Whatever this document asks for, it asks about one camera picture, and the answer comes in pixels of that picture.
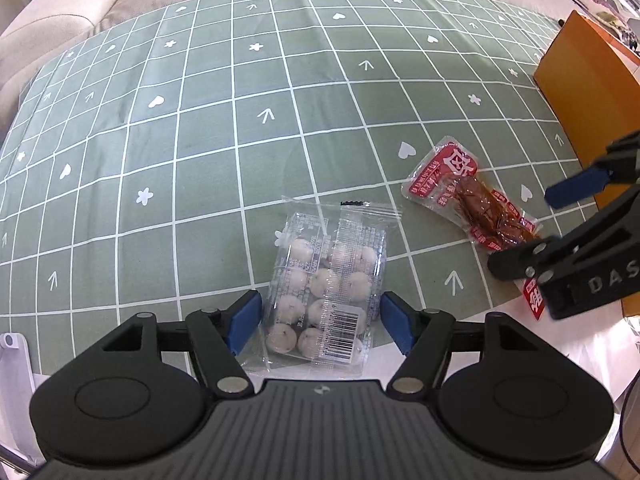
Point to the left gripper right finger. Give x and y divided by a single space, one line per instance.
423 338

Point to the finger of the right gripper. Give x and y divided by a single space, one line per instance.
586 183

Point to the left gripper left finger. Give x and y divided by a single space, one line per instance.
216 338

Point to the clear tray white balls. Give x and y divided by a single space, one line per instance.
326 285

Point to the red dried meat packet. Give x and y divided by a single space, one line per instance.
447 182

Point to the orange cardboard box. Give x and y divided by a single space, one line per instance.
591 82

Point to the green checkered tablecloth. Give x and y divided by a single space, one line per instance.
149 167

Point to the smartphone on white stand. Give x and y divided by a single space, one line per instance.
17 387

